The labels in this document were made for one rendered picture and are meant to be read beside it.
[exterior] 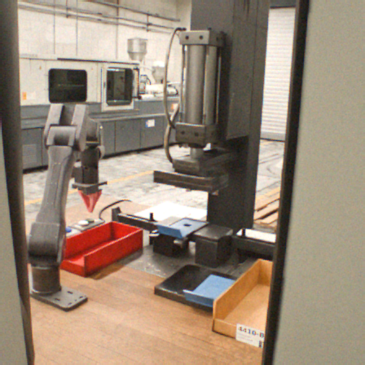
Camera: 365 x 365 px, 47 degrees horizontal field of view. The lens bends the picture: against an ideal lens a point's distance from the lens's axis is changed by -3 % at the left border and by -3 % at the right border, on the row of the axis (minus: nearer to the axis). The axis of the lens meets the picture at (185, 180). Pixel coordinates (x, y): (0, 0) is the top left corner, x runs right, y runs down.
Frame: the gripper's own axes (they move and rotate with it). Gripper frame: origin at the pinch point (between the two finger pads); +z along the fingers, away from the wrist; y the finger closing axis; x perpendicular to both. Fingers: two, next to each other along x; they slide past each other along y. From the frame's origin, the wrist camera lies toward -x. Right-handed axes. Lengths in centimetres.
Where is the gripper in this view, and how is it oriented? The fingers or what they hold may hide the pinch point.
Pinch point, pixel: (90, 209)
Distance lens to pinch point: 141.0
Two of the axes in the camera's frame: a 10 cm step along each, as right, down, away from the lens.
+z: -0.4, 9.7, 2.4
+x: 8.7, 1.5, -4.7
